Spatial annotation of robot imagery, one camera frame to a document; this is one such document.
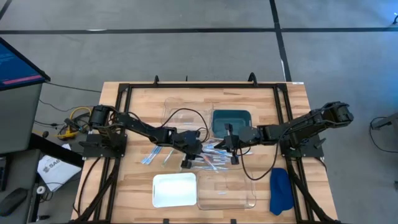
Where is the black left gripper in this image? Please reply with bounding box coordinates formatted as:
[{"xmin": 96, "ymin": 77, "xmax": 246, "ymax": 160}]
[{"xmin": 167, "ymin": 128, "xmax": 204, "ymax": 170}]

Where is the clear plastic bin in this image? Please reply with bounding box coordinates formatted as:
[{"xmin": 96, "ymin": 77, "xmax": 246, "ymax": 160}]
[
  {"xmin": 196, "ymin": 167, "xmax": 257, "ymax": 210},
  {"xmin": 163, "ymin": 96, "xmax": 216, "ymax": 133}
]

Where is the monitor with blue screen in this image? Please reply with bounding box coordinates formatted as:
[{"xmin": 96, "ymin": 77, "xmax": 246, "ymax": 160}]
[{"xmin": 0, "ymin": 36, "xmax": 51, "ymax": 91}]

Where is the blue cloth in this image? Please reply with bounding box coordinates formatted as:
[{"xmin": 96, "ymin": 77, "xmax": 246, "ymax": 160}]
[{"xmin": 269, "ymin": 167, "xmax": 295, "ymax": 217}]

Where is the teal plastic bin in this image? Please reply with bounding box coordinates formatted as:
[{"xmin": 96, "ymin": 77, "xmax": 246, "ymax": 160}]
[{"xmin": 211, "ymin": 109, "xmax": 252, "ymax": 140}]

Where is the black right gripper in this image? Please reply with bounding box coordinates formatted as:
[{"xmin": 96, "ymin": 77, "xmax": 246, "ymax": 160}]
[{"xmin": 213, "ymin": 123, "xmax": 266, "ymax": 166}]

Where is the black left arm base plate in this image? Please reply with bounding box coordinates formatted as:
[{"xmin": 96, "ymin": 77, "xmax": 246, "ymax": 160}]
[{"xmin": 78, "ymin": 130, "xmax": 127, "ymax": 159}]

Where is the black aluminium rig frame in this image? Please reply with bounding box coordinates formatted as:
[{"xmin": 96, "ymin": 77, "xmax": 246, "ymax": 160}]
[{"xmin": 70, "ymin": 73, "xmax": 341, "ymax": 224}]

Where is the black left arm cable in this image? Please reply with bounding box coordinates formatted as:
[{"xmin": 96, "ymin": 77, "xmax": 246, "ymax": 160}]
[{"xmin": 161, "ymin": 108, "xmax": 210, "ymax": 143}]

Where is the grey stand leg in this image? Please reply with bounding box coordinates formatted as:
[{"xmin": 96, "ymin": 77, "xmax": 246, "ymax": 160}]
[{"xmin": 371, "ymin": 112, "xmax": 398, "ymax": 131}]

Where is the black computer mouse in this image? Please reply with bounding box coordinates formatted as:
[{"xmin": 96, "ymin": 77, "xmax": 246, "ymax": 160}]
[{"xmin": 0, "ymin": 187, "xmax": 29, "ymax": 217}]

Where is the white plastic bin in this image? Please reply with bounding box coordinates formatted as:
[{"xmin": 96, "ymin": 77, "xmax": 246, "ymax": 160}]
[{"xmin": 151, "ymin": 172, "xmax": 198, "ymax": 209}]

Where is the yellow cable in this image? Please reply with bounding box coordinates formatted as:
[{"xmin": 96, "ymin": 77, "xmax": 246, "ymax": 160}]
[{"xmin": 55, "ymin": 106, "xmax": 93, "ymax": 140}]

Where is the green wrapped toothbrush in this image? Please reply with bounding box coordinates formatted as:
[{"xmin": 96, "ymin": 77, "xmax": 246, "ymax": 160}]
[{"xmin": 162, "ymin": 149, "xmax": 175, "ymax": 166}]

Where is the black floor cable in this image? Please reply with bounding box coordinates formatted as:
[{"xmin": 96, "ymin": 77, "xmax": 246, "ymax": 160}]
[{"xmin": 369, "ymin": 116, "xmax": 398, "ymax": 154}]

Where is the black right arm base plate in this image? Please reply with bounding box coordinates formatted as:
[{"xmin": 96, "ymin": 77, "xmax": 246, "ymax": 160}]
[{"xmin": 279, "ymin": 133, "xmax": 325, "ymax": 159}]

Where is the white printed paper bag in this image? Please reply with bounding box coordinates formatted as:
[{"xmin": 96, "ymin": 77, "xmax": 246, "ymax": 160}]
[{"xmin": 37, "ymin": 154, "xmax": 83, "ymax": 193}]

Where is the black monitor cable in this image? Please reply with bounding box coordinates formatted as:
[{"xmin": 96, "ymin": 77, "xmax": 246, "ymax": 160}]
[{"xmin": 45, "ymin": 81, "xmax": 103, "ymax": 94}]

